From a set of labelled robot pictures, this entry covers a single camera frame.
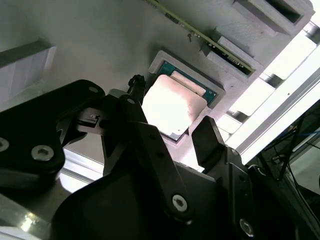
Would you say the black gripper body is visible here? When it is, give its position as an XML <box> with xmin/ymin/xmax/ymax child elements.
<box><xmin>51</xmin><ymin>161</ymin><xmax>233</xmax><ymax>240</ymax></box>

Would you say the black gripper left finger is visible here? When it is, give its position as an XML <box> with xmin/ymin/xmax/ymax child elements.
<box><xmin>0</xmin><ymin>74</ymin><xmax>195</xmax><ymax>227</ymax></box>

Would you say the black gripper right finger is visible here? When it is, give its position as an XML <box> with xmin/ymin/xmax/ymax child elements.
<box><xmin>191</xmin><ymin>116</ymin><xmax>313</xmax><ymax>240</ymax></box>

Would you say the silver CPU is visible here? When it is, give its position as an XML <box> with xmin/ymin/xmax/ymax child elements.
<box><xmin>141</xmin><ymin>61</ymin><xmax>219</xmax><ymax>141</ymax></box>

